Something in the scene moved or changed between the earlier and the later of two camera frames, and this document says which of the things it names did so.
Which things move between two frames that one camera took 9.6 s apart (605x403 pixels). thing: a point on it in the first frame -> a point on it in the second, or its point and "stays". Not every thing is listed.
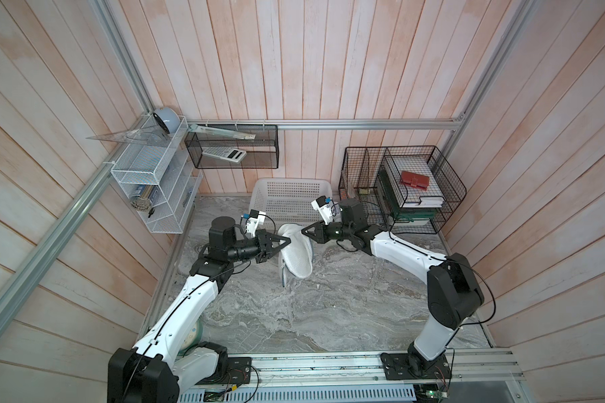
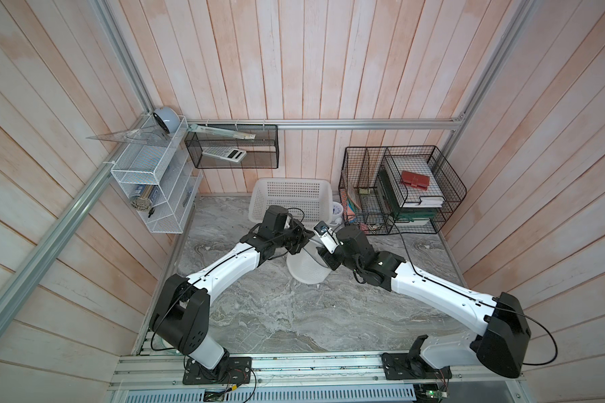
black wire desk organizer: [408, 187] stays
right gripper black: [310, 233] -> [328, 257]
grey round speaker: [169, 119] stays
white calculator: [227, 154] stays
